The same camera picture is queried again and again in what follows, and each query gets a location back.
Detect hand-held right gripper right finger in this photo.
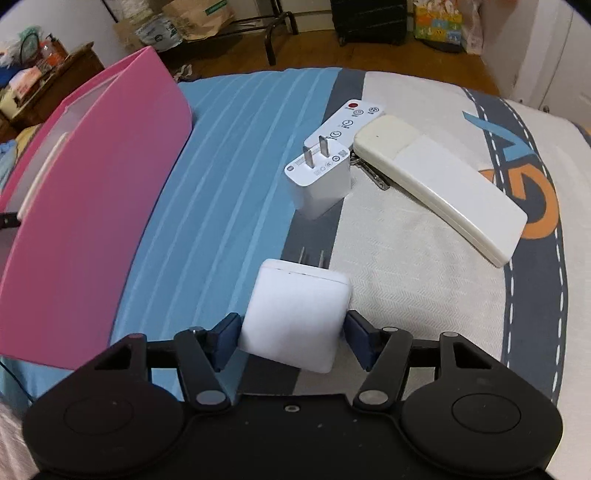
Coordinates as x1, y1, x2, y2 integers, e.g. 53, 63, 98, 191
344, 310, 497, 411

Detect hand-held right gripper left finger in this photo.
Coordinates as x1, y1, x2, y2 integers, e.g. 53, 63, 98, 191
92, 313, 242, 413

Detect plain white square charger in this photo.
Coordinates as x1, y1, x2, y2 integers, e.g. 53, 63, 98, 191
238, 247, 354, 374

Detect pink cardboard box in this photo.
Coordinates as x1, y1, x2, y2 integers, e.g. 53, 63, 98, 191
0, 45, 194, 370

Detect metal keys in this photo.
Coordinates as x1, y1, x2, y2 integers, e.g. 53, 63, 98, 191
351, 154, 393, 191

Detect light blue cloth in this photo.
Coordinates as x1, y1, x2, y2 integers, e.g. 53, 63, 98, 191
0, 138, 19, 190

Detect cream container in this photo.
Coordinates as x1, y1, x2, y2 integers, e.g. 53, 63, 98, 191
0, 90, 21, 118

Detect pink tissue box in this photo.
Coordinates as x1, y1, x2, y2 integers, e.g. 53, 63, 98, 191
8, 67, 44, 100

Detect wooden nightstand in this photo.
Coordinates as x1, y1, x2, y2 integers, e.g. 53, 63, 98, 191
9, 42, 106, 130

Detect white plug adapter with prongs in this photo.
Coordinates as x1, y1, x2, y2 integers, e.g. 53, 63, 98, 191
283, 136, 354, 221

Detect cream remote with white cover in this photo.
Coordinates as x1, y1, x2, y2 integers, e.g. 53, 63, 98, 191
353, 114, 528, 267

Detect orange pump bottle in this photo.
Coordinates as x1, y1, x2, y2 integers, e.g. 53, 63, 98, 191
39, 39, 70, 70

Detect teal net bag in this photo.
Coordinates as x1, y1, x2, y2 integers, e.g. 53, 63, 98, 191
14, 28, 47, 51

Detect thin white remote red button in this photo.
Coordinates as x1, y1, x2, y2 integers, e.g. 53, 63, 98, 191
302, 98, 385, 148

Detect plain brown paper bag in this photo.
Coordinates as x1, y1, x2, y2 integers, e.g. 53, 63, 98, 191
113, 23, 148, 54

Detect printed white plastic bag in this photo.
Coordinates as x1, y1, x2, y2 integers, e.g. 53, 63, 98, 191
135, 14, 183, 51

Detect brown paper bag green label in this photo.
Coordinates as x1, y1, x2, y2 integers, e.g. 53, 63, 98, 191
161, 0, 236, 42

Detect black clothes rack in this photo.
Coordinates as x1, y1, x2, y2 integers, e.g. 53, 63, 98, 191
157, 11, 301, 65

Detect black suitcase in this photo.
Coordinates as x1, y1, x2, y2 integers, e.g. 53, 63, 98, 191
330, 0, 409, 47

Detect colourful cartoon box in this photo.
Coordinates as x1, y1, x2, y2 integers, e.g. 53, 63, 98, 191
413, 0, 463, 44

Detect white door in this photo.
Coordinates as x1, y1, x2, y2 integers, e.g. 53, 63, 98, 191
480, 0, 591, 121

